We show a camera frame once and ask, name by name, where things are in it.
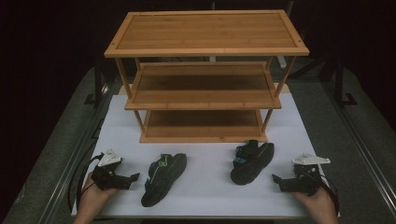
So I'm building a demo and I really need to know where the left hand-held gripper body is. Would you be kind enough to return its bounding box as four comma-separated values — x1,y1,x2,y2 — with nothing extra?
90,148,133,191

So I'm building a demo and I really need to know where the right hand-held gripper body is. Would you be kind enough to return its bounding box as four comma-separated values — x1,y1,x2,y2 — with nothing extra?
277,152,332,198

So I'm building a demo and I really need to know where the black sandal with green strap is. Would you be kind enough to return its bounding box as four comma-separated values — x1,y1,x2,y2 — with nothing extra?
140,152,188,208

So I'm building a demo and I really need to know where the black sandal with blue strap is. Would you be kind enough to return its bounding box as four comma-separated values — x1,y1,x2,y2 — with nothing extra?
230,139,276,187

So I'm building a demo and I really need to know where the wooden three-tier shoe rack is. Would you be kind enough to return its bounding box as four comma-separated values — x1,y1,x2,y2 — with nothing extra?
104,8,310,145

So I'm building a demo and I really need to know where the person's left hand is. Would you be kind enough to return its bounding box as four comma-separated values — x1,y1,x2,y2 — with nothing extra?
78,172,121,217

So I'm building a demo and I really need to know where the person's right hand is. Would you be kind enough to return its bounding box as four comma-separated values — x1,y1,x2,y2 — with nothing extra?
291,186,339,218

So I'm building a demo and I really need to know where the white board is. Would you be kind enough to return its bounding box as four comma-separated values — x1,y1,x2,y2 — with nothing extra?
70,92,342,219

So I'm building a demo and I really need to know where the tan wooden board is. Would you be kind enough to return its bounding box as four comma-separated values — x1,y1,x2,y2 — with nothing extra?
119,81,291,96

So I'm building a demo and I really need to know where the black metal stand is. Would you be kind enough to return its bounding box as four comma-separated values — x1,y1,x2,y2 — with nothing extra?
333,58,359,108
83,58,108,108

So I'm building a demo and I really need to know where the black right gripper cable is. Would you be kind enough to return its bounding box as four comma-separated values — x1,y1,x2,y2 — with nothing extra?
317,172,341,217

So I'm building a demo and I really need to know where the aluminium table rail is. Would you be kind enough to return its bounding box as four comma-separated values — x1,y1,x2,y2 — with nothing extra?
321,82,396,214
36,91,108,224

